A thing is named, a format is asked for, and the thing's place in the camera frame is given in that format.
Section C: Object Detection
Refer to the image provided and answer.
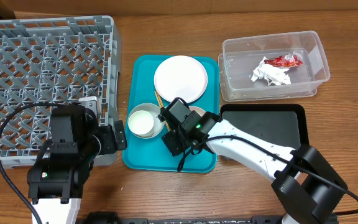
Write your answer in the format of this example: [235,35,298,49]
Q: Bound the pink bowl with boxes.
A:
[189,106,205,116]

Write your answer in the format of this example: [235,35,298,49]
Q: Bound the grey-white bowl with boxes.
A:
[127,103,165,139]

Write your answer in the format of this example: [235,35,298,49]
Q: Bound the wooden chopstick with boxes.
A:
[154,90,171,132]

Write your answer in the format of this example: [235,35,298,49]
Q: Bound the white round plate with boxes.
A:
[154,55,208,103]

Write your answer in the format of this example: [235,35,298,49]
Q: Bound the white napkin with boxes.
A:
[251,57,291,86]

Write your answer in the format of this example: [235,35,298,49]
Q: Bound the red snack wrapper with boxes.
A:
[264,54,303,68]

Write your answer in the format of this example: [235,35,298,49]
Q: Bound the small white cup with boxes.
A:
[128,110,154,138]

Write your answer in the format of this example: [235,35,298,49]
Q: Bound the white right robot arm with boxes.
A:
[158,98,347,223]

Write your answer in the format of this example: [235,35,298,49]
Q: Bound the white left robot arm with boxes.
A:
[27,105,127,223]

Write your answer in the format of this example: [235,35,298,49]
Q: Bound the grey dishwasher rack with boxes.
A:
[0,16,122,169]

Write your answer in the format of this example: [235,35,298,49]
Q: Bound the clear plastic waste bin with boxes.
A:
[219,30,331,102]

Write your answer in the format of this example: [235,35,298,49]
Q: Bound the black waste tray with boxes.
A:
[220,104,310,149]

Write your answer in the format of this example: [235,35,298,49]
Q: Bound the teal serving tray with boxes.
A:
[122,55,219,173]

